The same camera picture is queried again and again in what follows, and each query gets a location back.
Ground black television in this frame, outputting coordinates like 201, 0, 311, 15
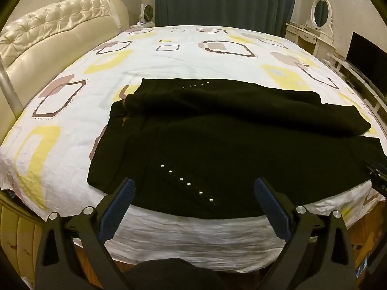
345, 32, 387, 99

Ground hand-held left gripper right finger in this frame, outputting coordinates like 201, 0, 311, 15
254, 178, 356, 290

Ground white patterned bed sheet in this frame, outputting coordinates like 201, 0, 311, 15
0, 25, 387, 274

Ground teal curtain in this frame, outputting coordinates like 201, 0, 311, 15
154, 0, 300, 35

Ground person's dark clothing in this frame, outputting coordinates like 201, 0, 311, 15
121, 257, 218, 290

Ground white dressing table with mirror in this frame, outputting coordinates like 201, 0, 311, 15
285, 0, 337, 57

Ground cream bed footboard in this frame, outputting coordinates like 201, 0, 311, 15
0, 190, 44, 290

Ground cream tufted bed headboard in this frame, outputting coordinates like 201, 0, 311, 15
0, 0, 130, 138

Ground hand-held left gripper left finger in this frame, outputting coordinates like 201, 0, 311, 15
35, 178, 135, 290

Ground small white desk fan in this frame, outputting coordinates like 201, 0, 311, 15
137, 3, 156, 28

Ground black pants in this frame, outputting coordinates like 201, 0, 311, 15
87, 78, 387, 219

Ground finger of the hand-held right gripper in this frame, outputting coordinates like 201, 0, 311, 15
365, 161, 387, 180

